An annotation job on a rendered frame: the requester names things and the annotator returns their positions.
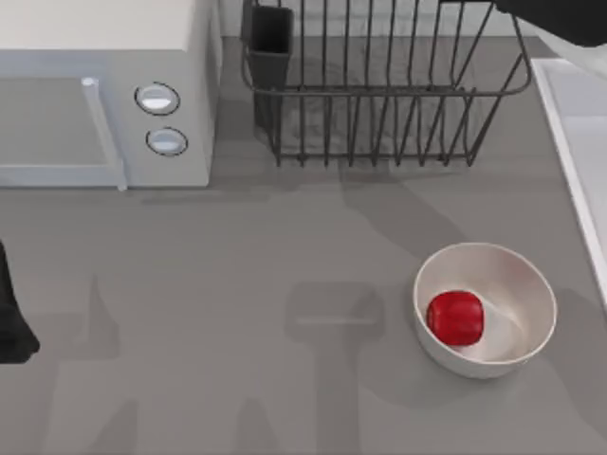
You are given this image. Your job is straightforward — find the small microwave knob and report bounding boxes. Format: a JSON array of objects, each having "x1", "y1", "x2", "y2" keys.
[{"x1": 144, "y1": 126, "x2": 190, "y2": 157}]

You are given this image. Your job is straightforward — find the red bell pepper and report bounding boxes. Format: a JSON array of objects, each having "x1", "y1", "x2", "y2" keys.
[{"x1": 426, "y1": 290, "x2": 486, "y2": 347}]

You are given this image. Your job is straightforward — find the black utensil cup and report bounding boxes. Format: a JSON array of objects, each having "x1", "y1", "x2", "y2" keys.
[{"x1": 240, "y1": 1, "x2": 295, "y2": 132}]

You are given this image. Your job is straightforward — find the large microwave knob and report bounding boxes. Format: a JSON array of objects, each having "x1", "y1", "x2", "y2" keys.
[{"x1": 134, "y1": 81, "x2": 181, "y2": 117}]

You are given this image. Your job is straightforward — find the pale microwave oven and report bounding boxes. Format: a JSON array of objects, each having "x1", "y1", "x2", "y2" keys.
[{"x1": 0, "y1": 0, "x2": 220, "y2": 191}]

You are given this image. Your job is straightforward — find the white bowl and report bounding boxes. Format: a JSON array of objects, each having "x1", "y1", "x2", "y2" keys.
[{"x1": 412, "y1": 242, "x2": 558, "y2": 380}]

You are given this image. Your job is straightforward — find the white sink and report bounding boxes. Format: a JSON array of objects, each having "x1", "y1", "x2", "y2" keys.
[{"x1": 528, "y1": 32, "x2": 607, "y2": 312}]

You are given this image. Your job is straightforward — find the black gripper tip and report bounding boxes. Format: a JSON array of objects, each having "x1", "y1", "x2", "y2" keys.
[{"x1": 0, "y1": 241, "x2": 41, "y2": 366}]

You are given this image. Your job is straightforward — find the dark wire dish rack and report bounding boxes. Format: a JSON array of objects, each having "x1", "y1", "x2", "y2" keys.
[{"x1": 239, "y1": 0, "x2": 532, "y2": 169}]

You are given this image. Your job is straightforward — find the microwave door handle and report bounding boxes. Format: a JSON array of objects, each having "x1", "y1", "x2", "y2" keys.
[{"x1": 80, "y1": 77, "x2": 129, "y2": 192}]

